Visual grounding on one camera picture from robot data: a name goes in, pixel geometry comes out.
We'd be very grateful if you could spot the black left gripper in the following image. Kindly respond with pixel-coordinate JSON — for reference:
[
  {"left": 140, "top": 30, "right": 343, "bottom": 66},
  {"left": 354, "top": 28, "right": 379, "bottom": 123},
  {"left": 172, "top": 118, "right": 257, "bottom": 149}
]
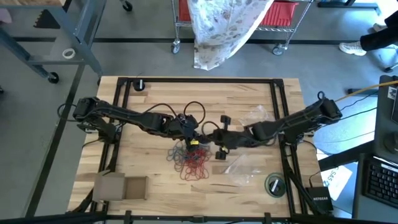
[{"left": 169, "top": 114, "right": 201, "bottom": 153}]

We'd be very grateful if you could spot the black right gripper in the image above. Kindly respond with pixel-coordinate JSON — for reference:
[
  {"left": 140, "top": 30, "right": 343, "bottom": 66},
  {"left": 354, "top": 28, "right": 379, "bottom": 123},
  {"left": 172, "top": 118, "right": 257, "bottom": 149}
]
[{"left": 211, "top": 114, "right": 249, "bottom": 161}]

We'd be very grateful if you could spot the red rubber bands heap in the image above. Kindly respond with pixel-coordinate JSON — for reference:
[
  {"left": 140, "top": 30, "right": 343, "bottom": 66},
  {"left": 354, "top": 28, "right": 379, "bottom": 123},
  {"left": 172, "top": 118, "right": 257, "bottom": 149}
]
[{"left": 174, "top": 147, "right": 212, "bottom": 182}]

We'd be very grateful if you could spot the black round puck white label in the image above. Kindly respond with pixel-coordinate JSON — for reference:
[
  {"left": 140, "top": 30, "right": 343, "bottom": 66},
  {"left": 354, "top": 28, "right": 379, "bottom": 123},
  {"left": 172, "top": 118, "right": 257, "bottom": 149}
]
[
  {"left": 268, "top": 177, "right": 285, "bottom": 196},
  {"left": 132, "top": 78, "right": 147, "bottom": 92}
]

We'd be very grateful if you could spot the open brown cardboard box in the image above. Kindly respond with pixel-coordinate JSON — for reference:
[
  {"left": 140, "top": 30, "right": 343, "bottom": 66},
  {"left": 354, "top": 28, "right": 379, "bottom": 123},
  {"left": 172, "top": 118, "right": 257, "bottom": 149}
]
[{"left": 92, "top": 169, "right": 149, "bottom": 203}]

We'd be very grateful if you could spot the white floral curtain cloth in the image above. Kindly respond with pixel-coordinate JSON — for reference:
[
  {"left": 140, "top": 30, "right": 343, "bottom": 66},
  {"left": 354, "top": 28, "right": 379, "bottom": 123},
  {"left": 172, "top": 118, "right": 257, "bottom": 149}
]
[{"left": 186, "top": 0, "right": 276, "bottom": 72}]

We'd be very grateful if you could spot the red plastic bin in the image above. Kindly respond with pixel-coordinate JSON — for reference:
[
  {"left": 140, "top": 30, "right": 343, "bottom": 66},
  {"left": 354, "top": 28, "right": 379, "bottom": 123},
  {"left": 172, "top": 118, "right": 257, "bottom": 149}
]
[
  {"left": 259, "top": 1, "right": 300, "bottom": 27},
  {"left": 178, "top": 0, "right": 192, "bottom": 22}
]

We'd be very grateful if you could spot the white printed paper sheet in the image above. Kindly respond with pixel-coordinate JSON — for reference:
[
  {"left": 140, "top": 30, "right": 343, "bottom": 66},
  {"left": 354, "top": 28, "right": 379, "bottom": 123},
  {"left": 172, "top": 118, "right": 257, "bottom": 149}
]
[{"left": 316, "top": 148, "right": 354, "bottom": 202}]

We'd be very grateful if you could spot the black metal beam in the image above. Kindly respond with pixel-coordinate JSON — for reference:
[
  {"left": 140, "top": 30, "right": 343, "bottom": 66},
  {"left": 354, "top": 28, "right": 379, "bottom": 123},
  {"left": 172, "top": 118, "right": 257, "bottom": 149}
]
[{"left": 317, "top": 140, "right": 377, "bottom": 172}]

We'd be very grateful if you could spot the black desk foot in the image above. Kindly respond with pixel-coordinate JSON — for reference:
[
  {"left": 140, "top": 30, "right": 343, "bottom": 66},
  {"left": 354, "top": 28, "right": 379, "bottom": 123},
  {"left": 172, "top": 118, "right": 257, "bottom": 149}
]
[{"left": 346, "top": 88, "right": 379, "bottom": 97}]

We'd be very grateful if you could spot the dark desk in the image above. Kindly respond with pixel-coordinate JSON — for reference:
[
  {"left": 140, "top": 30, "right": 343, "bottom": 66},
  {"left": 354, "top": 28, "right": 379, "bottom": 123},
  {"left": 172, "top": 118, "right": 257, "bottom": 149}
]
[{"left": 352, "top": 152, "right": 398, "bottom": 224}]

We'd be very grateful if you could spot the grey metal workbench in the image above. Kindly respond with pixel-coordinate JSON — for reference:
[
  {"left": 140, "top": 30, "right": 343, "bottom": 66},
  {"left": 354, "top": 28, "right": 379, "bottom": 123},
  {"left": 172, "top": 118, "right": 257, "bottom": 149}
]
[{"left": 0, "top": 0, "right": 108, "bottom": 84}]

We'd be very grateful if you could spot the black keyboard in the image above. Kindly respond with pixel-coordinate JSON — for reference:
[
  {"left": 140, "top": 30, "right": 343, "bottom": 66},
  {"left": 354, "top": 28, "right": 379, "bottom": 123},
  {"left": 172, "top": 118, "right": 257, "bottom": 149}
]
[{"left": 363, "top": 161, "right": 398, "bottom": 210}]

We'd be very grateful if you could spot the black desk base bar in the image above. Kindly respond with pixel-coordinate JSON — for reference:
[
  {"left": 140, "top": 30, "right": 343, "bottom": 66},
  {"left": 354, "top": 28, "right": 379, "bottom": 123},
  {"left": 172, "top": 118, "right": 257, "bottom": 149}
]
[{"left": 317, "top": 0, "right": 382, "bottom": 16}]

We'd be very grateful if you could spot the office chair base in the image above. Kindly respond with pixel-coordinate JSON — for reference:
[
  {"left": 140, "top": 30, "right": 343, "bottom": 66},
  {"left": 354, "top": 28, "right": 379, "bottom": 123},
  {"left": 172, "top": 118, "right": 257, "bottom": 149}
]
[{"left": 382, "top": 60, "right": 398, "bottom": 74}]

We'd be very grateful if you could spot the black serrated foam block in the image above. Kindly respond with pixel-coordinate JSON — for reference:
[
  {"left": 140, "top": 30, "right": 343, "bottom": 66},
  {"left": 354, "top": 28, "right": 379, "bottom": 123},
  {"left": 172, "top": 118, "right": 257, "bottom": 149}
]
[{"left": 33, "top": 9, "right": 62, "bottom": 30}]

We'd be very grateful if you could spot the person's leg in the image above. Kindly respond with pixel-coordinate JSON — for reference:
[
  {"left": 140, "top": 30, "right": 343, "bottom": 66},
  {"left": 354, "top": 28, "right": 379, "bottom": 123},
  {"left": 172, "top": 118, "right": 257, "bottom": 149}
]
[{"left": 359, "top": 11, "right": 398, "bottom": 52}]

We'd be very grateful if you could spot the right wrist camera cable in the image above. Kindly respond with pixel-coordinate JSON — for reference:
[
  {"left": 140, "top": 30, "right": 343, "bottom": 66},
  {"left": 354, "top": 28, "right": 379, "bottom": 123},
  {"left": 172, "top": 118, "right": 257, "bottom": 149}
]
[{"left": 200, "top": 120, "right": 223, "bottom": 139}]

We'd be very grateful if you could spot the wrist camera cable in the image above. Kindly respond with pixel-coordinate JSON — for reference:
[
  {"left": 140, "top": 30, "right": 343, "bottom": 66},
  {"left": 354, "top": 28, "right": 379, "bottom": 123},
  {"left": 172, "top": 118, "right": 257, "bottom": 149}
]
[
  {"left": 144, "top": 100, "right": 207, "bottom": 126},
  {"left": 200, "top": 120, "right": 223, "bottom": 139}
]

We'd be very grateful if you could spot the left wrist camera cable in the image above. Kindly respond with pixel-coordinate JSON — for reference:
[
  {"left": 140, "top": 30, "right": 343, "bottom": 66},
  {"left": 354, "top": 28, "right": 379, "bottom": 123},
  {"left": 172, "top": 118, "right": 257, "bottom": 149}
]
[{"left": 144, "top": 100, "right": 207, "bottom": 126}]

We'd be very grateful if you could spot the green tape ring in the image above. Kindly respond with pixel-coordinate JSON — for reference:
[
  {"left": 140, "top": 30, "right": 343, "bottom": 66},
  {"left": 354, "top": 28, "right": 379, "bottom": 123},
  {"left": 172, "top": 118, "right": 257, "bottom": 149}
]
[{"left": 264, "top": 172, "right": 287, "bottom": 198}]

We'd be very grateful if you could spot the black switch cable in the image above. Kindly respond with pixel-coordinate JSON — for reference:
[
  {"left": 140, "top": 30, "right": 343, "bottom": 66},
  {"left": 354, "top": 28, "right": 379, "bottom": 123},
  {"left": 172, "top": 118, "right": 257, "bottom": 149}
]
[{"left": 307, "top": 169, "right": 322, "bottom": 189}]

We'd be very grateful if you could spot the black power cable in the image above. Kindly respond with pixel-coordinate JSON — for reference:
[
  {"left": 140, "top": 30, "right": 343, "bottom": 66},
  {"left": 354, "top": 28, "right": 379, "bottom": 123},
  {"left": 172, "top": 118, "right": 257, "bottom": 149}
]
[{"left": 81, "top": 138, "right": 105, "bottom": 149}]

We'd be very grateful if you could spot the black Netgear network switch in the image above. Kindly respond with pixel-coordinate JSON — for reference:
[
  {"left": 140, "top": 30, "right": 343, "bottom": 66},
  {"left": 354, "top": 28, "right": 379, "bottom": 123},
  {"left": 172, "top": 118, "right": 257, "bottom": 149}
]
[{"left": 305, "top": 185, "right": 335, "bottom": 216}]

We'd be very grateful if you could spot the chrome wire rack cart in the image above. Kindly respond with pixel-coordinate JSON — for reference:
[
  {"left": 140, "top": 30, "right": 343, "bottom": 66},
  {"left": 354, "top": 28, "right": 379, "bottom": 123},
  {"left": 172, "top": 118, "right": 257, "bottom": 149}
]
[{"left": 170, "top": 0, "right": 315, "bottom": 57}]

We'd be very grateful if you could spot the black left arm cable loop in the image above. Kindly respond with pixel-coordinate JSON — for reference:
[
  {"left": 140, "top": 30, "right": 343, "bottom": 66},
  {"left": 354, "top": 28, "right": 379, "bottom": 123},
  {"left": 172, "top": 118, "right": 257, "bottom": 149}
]
[{"left": 57, "top": 103, "right": 77, "bottom": 121}]

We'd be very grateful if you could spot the black floor cable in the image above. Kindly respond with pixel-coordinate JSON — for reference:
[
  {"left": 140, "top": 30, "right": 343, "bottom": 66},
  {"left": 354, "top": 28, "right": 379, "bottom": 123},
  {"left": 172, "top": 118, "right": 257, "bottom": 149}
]
[
  {"left": 340, "top": 92, "right": 379, "bottom": 112},
  {"left": 338, "top": 107, "right": 377, "bottom": 123}
]

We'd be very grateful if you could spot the yellow cable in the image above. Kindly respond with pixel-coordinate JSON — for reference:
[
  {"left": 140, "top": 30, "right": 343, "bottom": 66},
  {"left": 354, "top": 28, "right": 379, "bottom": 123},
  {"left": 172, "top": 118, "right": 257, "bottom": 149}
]
[{"left": 335, "top": 80, "right": 398, "bottom": 103}]

